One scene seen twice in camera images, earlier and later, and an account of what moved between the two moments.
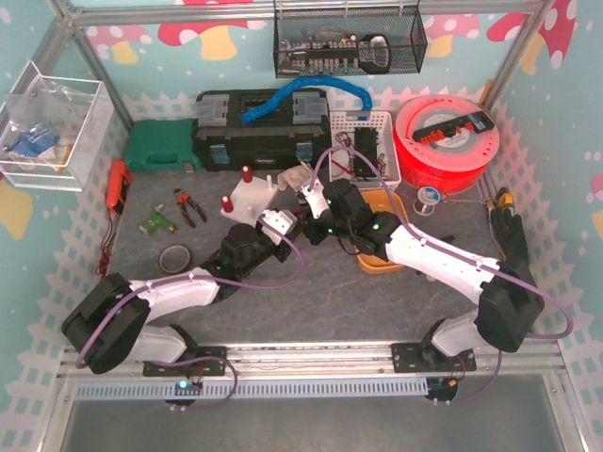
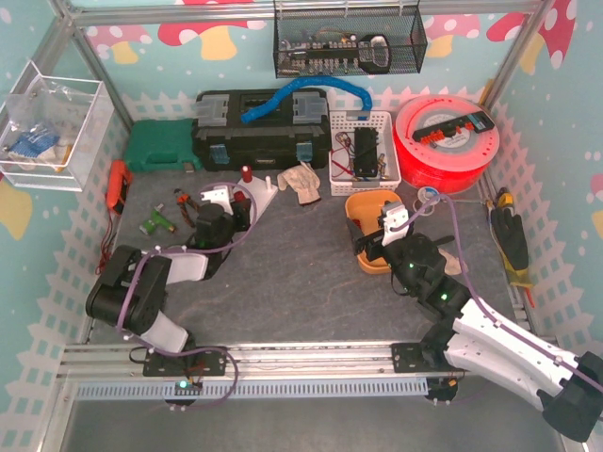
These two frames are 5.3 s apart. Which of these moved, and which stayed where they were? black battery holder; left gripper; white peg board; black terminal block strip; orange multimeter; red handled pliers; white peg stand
Moved: white peg stand; left gripper
Stayed: black battery holder; orange multimeter; white peg board; black terminal block strip; red handled pliers
